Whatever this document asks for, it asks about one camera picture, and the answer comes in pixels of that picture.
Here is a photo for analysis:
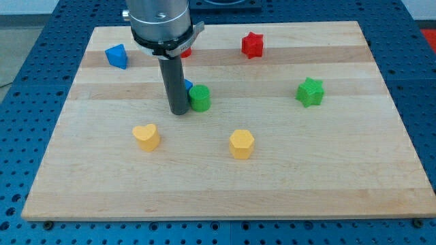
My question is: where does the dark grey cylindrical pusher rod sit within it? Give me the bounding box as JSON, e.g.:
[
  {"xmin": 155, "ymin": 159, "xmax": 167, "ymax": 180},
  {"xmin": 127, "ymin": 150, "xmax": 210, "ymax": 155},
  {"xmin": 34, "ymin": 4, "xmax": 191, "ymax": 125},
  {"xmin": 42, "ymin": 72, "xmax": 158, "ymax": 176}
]
[{"xmin": 159, "ymin": 56, "xmax": 189, "ymax": 115}]

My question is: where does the red block behind arm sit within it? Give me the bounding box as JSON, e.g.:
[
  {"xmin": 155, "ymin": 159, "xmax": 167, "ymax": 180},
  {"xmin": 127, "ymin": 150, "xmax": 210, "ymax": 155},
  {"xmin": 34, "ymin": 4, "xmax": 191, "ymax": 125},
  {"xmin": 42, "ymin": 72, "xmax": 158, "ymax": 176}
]
[{"xmin": 181, "ymin": 48, "xmax": 192, "ymax": 58}]

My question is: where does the yellow hexagon block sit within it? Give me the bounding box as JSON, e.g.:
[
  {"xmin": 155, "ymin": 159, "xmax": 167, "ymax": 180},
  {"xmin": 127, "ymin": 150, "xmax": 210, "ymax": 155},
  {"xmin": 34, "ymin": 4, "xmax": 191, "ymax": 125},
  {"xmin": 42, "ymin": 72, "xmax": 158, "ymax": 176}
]
[{"xmin": 229, "ymin": 129, "xmax": 255, "ymax": 160}]

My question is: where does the light wooden board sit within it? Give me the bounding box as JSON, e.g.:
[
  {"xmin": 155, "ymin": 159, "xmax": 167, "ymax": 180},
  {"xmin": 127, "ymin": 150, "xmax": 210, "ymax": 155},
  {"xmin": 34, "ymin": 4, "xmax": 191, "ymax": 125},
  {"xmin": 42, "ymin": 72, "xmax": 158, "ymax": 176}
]
[{"xmin": 22, "ymin": 21, "xmax": 435, "ymax": 221}]

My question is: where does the blue block behind rod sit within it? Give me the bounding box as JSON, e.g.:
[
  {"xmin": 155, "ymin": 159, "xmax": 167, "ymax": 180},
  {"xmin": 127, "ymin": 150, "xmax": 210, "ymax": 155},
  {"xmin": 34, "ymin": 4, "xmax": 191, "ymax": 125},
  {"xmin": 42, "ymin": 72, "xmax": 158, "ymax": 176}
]
[{"xmin": 185, "ymin": 79, "xmax": 193, "ymax": 93}]

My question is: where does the green cylinder block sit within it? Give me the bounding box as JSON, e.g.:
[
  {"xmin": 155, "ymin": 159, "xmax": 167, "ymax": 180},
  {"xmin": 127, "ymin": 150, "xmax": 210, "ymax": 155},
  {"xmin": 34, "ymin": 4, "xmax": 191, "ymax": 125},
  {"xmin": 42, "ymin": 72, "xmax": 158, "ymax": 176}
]
[{"xmin": 189, "ymin": 84, "xmax": 211, "ymax": 112}]

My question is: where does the blue triangle block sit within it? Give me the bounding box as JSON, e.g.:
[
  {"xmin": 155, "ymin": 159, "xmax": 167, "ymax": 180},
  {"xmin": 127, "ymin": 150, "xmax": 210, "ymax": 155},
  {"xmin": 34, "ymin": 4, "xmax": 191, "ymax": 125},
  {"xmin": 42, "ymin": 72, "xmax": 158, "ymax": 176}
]
[{"xmin": 105, "ymin": 44, "xmax": 128, "ymax": 69}]

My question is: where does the yellow heart block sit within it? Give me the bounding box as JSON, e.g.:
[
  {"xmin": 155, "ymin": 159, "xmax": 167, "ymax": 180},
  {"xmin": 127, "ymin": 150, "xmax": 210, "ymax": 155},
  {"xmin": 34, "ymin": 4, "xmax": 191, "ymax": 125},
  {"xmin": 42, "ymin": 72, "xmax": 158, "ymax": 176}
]
[{"xmin": 132, "ymin": 124, "xmax": 161, "ymax": 152}]

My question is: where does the red star block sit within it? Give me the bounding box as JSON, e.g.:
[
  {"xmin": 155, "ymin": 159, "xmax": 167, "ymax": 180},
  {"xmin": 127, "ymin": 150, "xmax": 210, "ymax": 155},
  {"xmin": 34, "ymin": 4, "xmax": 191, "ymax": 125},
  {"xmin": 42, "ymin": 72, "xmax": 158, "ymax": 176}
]
[{"xmin": 241, "ymin": 32, "xmax": 264, "ymax": 59}]

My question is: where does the green star block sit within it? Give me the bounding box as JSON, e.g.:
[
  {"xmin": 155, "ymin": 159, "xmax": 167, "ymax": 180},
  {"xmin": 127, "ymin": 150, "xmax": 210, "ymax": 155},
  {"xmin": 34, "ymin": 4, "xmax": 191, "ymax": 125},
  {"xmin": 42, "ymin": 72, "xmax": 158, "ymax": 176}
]
[{"xmin": 296, "ymin": 77, "xmax": 324, "ymax": 108}]

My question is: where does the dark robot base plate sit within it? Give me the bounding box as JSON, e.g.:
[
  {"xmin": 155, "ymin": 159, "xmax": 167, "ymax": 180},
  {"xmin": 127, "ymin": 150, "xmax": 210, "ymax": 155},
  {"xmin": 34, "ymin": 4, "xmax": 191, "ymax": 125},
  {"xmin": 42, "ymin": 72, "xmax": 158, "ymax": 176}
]
[{"xmin": 188, "ymin": 0, "xmax": 262, "ymax": 12}]

